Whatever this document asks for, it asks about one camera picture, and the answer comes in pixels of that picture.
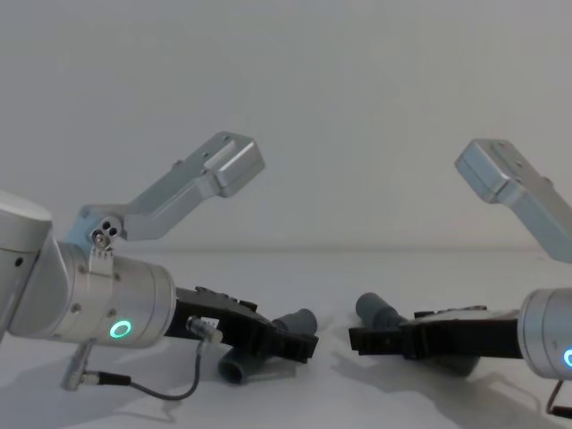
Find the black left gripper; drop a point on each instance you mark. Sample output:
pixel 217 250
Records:
pixel 223 319

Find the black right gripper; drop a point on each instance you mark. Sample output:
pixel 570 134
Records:
pixel 465 335

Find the grey plastic pipe elbow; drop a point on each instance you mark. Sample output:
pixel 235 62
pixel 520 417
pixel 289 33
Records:
pixel 380 310
pixel 239 366

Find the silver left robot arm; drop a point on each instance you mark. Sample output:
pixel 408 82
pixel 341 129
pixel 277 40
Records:
pixel 103 295

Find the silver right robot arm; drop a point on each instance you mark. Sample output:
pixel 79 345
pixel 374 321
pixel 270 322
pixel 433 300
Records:
pixel 532 210

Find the white table cloth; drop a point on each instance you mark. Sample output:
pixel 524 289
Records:
pixel 339 393

